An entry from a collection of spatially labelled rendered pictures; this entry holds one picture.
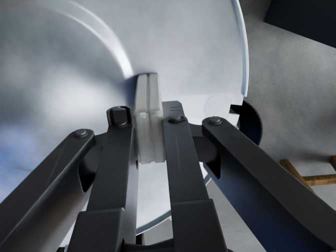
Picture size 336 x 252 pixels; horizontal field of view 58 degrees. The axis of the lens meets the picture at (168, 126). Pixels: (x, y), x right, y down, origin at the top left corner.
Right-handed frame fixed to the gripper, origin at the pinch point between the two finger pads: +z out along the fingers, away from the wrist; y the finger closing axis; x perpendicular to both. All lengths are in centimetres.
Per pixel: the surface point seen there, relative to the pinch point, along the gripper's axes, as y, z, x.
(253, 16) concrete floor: 33, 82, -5
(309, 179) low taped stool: 52, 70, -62
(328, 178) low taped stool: 59, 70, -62
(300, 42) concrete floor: 49, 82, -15
